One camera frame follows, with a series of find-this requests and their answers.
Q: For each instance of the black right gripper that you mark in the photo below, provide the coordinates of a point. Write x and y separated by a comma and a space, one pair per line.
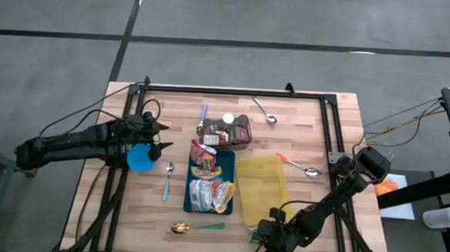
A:
282, 237

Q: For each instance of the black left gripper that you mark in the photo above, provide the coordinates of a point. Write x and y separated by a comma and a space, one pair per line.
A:
142, 129

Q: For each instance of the green rectangular tin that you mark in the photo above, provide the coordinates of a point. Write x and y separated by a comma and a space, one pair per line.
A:
254, 235

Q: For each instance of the small brown spice jar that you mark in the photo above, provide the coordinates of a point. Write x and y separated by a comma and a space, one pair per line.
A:
210, 139

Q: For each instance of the translucent yellow plastic bin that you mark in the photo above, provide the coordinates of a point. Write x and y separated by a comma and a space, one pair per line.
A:
260, 185

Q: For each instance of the yellow blue ramen packet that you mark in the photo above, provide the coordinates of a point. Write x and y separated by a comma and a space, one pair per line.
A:
207, 174

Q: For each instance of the white-lidded bagel seasoning jar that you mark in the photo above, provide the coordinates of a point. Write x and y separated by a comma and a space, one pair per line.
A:
228, 118

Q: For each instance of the white red ramen packet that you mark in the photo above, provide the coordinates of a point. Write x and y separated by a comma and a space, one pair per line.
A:
200, 196

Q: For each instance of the plain silver spoon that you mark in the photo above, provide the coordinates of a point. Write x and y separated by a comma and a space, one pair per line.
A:
271, 118

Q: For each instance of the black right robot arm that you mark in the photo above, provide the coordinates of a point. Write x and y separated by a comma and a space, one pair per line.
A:
333, 203

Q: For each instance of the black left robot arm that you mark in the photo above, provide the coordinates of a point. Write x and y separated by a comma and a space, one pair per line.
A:
73, 141

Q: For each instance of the blue plastic cup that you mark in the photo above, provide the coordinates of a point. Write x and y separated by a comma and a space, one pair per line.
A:
138, 160

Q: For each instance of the teal plastic bin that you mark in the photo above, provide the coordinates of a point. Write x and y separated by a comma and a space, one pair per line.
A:
228, 165

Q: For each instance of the smoky grey plastic bin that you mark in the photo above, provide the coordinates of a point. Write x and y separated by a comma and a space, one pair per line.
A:
247, 142

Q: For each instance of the orange cloth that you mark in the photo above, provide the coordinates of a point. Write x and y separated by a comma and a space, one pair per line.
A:
385, 186

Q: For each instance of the white paper sheet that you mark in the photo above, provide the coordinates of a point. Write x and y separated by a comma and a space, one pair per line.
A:
398, 208

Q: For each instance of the black equipment stand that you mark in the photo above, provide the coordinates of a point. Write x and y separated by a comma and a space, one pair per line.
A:
418, 192

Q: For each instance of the black aluminium table frame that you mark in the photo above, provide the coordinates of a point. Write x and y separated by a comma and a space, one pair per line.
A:
230, 91

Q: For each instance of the grey metal bracket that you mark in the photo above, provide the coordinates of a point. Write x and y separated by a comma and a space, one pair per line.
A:
335, 158

